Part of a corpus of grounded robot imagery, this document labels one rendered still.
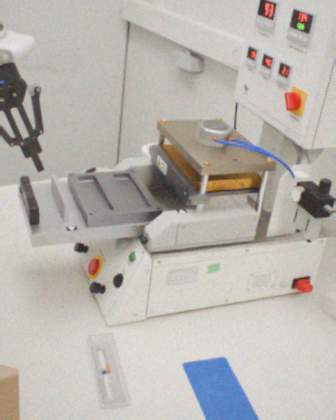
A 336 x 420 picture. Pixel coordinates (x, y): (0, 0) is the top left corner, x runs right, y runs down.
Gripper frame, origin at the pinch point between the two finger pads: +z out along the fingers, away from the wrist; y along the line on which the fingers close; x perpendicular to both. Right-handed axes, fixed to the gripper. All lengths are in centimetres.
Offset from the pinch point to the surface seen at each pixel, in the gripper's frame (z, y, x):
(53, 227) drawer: 11.7, 2.8, 9.9
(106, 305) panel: 33.8, -0.3, 14.2
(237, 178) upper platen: 18.3, -37.7, 13.6
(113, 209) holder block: 14.3, -10.0, 9.5
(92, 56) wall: 36, -50, -144
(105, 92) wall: 56, -51, -145
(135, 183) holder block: 17.7, -18.6, -1.0
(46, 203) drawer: 12.1, 1.8, -0.2
